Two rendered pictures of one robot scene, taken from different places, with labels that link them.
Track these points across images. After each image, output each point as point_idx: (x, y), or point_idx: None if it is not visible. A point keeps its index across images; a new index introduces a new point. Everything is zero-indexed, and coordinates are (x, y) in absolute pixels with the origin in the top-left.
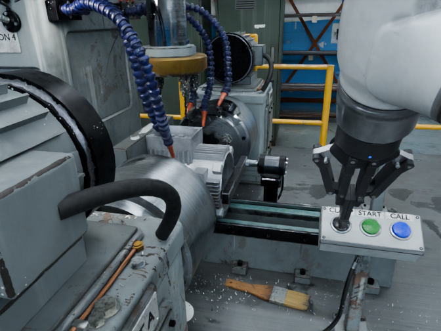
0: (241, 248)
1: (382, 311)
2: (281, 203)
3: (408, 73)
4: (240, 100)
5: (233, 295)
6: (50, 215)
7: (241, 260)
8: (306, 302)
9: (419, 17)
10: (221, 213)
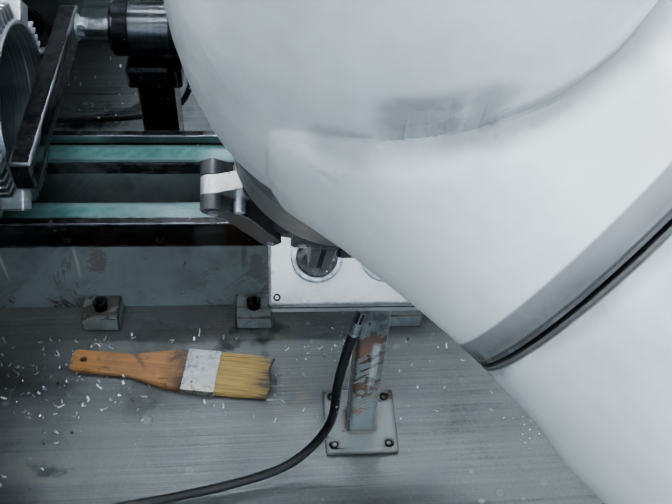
0: (99, 271)
1: (426, 365)
2: (189, 135)
3: (384, 268)
4: None
5: (93, 393)
6: None
7: (104, 297)
8: (264, 378)
9: (399, 154)
10: (23, 202)
